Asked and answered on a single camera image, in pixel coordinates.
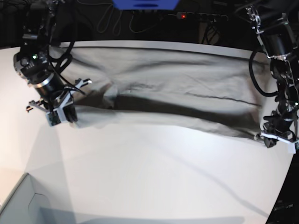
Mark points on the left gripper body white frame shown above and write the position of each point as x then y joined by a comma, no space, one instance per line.
284,128

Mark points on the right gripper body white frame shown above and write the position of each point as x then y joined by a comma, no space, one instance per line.
54,110

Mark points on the beige t-shirt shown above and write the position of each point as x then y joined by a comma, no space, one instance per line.
204,92

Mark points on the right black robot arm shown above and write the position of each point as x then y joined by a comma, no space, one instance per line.
34,64

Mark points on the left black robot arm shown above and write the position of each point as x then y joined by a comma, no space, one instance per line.
269,20

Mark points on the grey box at corner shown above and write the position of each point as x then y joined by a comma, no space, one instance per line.
31,203

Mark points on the black power strip red light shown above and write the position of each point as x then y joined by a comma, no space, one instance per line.
202,17

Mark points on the blue overhead mount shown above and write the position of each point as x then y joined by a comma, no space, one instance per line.
145,4

